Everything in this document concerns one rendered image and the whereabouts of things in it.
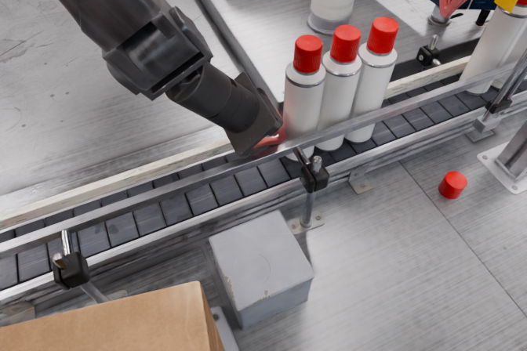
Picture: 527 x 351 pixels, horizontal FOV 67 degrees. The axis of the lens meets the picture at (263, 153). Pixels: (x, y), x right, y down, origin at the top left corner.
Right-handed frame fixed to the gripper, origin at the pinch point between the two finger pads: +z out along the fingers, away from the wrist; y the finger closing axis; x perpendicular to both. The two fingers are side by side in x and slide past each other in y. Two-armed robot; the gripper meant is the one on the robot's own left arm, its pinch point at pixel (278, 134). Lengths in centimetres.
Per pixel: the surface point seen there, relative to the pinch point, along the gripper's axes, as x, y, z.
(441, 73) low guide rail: -24.9, 2.8, 22.2
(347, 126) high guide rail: -8.4, -4.8, 2.7
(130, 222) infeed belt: 21.9, -2.0, -10.0
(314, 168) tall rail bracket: -2.8, -10.3, -3.9
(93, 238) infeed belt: 25.9, -2.3, -13.1
